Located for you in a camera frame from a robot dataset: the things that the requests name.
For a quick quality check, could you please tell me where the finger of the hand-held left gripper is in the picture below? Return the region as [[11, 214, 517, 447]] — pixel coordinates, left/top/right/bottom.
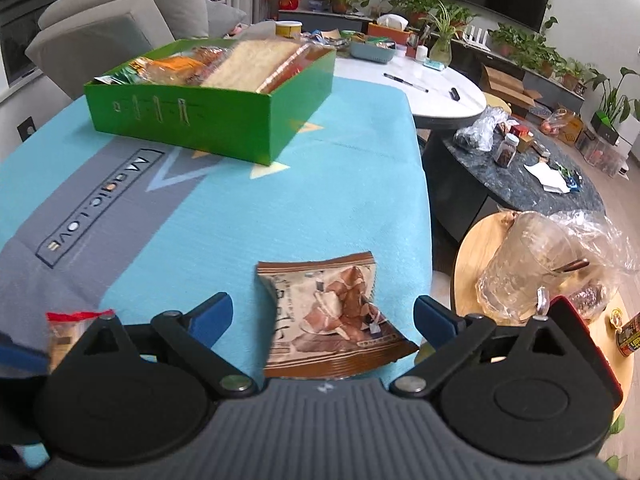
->
[[0, 332, 51, 375]]

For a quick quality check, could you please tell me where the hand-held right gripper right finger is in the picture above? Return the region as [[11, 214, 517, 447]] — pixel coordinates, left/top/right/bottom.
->
[[390, 295, 576, 397]]

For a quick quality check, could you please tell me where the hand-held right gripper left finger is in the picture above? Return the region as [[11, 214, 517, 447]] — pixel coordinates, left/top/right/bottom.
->
[[50, 292, 257, 398]]

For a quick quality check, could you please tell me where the small red-topped snack packet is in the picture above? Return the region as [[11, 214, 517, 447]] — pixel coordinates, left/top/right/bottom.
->
[[46, 310, 116, 372]]

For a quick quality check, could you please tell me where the brown pastry snack packet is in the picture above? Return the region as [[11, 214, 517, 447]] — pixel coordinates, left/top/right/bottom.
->
[[257, 252, 420, 379]]

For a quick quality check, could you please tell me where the green cardboard box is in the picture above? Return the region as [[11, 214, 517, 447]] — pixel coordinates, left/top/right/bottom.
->
[[83, 39, 337, 167]]

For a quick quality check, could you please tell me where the orange snack packet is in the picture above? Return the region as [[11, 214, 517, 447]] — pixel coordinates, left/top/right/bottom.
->
[[145, 55, 212, 87]]

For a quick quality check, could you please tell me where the sliced bread loaf pack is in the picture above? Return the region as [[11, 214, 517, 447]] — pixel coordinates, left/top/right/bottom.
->
[[200, 37, 314, 95]]

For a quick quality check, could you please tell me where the dark green snack packet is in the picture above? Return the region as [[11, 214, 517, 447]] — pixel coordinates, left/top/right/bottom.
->
[[95, 65, 139, 87]]

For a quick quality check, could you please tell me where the brown bun pack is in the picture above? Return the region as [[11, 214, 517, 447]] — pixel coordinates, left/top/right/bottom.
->
[[187, 45, 234, 69]]

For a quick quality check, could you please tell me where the wooden round side table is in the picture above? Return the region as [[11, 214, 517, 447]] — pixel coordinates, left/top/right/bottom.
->
[[450, 212, 629, 454]]

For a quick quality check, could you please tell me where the glass pitcher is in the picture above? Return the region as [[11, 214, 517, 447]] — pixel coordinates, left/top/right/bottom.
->
[[475, 210, 592, 324]]

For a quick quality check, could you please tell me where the dark marble round table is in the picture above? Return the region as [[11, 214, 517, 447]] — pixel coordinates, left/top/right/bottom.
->
[[422, 120, 606, 272]]

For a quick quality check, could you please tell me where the red phone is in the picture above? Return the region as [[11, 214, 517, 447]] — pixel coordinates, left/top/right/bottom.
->
[[547, 296, 624, 407]]

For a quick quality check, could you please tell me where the white paper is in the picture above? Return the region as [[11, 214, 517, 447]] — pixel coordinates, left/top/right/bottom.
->
[[524, 162, 571, 194]]

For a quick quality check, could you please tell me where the jar of dark contents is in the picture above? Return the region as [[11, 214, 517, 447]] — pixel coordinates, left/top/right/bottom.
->
[[495, 134, 520, 167]]

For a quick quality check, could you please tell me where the clear plastic bag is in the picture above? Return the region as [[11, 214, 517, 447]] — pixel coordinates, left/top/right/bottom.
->
[[550, 207, 640, 322]]

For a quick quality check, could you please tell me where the yellow-label can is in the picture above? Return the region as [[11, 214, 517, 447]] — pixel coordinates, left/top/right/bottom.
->
[[607, 307, 640, 359]]

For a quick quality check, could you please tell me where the pile of wrapped candies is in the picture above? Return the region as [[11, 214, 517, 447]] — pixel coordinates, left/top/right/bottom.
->
[[555, 165, 584, 191]]

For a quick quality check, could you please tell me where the small red box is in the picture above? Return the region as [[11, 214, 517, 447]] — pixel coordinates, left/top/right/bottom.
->
[[510, 125, 535, 154]]

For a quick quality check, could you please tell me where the white round table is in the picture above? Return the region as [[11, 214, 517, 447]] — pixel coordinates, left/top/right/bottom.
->
[[330, 52, 489, 129]]

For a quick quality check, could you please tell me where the bag of oranges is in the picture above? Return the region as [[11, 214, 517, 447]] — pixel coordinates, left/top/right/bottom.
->
[[540, 112, 566, 137]]

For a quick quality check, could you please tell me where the orange printed carton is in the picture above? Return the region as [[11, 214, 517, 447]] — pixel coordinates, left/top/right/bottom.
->
[[555, 110, 584, 147]]

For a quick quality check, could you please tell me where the clear storage box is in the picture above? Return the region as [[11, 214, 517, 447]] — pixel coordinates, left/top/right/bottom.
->
[[575, 130, 627, 177]]

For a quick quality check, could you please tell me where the black pen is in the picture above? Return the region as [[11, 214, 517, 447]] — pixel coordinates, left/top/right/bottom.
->
[[384, 73, 430, 93]]

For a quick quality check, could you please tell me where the open cardboard box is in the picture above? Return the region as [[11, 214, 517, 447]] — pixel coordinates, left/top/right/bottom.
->
[[480, 62, 544, 112]]

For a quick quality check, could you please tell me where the black and green box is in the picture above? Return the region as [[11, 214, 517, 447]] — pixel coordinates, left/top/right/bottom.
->
[[590, 110, 622, 144]]

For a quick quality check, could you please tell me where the glass vase plant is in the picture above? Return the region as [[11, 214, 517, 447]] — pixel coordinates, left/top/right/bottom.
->
[[420, 2, 469, 67]]

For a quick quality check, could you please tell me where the blue basket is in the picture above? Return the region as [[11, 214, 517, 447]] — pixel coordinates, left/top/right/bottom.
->
[[350, 40, 399, 65]]

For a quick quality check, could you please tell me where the large-leaf potted plant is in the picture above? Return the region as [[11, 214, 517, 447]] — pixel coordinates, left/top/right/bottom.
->
[[585, 67, 640, 127]]

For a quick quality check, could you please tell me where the orange tissue box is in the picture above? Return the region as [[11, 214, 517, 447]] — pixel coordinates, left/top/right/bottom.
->
[[367, 14, 411, 44]]

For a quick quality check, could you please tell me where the grey cushion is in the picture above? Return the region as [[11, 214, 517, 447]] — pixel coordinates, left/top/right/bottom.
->
[[205, 0, 249, 37]]

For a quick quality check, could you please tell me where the grey sofa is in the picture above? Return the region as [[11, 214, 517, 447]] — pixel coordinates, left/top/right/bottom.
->
[[25, 0, 249, 102]]

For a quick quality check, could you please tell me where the dark sliding glass door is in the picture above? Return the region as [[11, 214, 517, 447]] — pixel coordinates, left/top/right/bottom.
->
[[0, 0, 117, 97]]

